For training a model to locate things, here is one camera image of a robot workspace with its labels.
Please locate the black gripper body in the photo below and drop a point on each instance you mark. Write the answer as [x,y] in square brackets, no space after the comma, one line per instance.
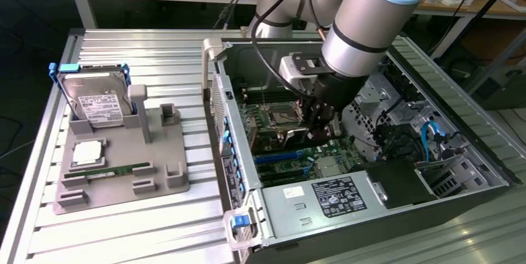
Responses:
[340,91]

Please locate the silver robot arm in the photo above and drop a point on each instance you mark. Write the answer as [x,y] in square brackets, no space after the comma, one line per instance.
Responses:
[362,30]

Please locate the CPU socket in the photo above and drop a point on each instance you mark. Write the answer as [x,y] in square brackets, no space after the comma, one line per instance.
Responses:
[280,117]

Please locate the green motherboard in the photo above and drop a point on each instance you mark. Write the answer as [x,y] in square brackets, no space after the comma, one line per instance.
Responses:
[332,153]

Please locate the thin locking lever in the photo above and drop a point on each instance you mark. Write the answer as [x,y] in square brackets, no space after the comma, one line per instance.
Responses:
[263,93]

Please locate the silver chipset heatsink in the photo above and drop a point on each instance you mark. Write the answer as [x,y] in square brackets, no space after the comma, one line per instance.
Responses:
[330,166]

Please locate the blue expansion slot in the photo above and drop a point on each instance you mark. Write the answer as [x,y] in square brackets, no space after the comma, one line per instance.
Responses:
[276,157]

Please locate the metal drive cage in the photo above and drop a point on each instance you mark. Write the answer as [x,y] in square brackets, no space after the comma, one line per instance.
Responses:
[410,113]

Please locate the black expansion slot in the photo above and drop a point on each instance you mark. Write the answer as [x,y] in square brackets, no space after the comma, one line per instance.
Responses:
[283,178]

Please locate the black plastic shroud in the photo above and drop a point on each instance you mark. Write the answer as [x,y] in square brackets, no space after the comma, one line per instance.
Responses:
[401,184]

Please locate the grey power supply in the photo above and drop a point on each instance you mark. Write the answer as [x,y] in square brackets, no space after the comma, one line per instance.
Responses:
[295,214]

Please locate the blue case latch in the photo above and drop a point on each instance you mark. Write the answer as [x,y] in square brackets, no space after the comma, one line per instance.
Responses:
[239,221]

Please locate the dark grey floor box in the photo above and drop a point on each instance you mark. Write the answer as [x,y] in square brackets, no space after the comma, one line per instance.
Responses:
[501,91]

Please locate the open black PC case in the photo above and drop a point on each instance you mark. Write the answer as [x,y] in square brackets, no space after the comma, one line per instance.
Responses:
[451,196]

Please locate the grey parts rack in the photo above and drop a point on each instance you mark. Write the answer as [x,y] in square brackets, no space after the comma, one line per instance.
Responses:
[131,159]

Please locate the wooden desk with grey legs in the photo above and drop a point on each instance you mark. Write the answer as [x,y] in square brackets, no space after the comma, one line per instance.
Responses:
[493,8]

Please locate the black slanted pole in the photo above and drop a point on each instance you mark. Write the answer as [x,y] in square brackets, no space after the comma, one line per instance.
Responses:
[489,2]

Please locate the hard disk in blue caddy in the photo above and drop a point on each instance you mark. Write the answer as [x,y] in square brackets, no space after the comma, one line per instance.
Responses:
[99,101]

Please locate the green RAM stick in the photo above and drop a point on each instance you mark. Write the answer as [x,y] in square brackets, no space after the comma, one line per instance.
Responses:
[111,171]

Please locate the silver CPU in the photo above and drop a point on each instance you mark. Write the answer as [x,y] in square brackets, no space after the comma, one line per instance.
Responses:
[87,153]

